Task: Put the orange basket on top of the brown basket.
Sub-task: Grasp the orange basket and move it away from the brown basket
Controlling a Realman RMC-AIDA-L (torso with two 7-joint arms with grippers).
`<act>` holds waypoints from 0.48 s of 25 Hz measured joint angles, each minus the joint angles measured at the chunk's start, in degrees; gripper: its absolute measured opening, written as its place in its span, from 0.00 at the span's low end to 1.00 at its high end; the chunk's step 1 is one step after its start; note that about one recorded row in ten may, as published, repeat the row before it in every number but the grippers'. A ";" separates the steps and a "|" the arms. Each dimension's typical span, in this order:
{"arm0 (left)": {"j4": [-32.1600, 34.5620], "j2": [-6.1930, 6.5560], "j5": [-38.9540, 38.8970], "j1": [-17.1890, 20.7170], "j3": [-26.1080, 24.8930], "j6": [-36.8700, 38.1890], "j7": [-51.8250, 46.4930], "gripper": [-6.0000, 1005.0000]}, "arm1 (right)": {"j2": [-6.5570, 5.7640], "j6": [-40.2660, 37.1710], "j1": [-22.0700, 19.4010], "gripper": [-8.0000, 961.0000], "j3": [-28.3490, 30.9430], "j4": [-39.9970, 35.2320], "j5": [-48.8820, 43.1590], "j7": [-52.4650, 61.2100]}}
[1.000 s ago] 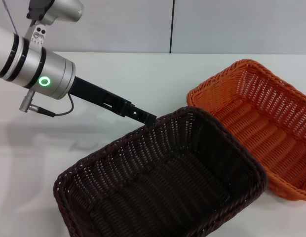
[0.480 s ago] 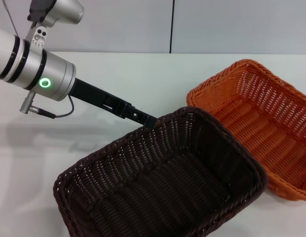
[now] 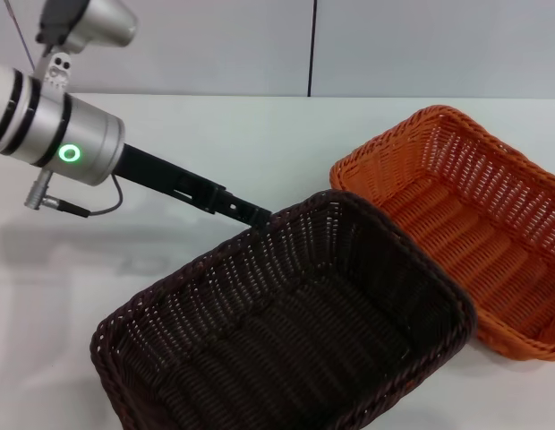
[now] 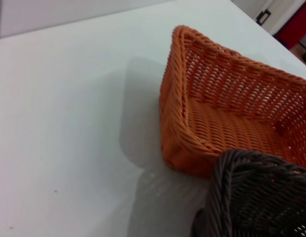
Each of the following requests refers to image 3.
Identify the dark brown wicker basket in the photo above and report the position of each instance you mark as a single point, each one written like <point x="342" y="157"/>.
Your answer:
<point x="304" y="322"/>

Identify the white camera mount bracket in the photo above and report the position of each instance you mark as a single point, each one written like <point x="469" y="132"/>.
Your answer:
<point x="57" y="74"/>

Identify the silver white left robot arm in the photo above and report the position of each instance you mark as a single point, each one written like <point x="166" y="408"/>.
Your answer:
<point x="45" y="125"/>

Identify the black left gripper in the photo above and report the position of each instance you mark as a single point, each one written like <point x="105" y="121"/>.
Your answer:
<point x="161" y="177"/>

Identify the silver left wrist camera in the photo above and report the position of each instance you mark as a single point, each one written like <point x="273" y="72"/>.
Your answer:
<point x="98" y="22"/>

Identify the orange wicker basket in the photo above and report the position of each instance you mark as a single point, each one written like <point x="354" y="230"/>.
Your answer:
<point x="479" y="215"/>

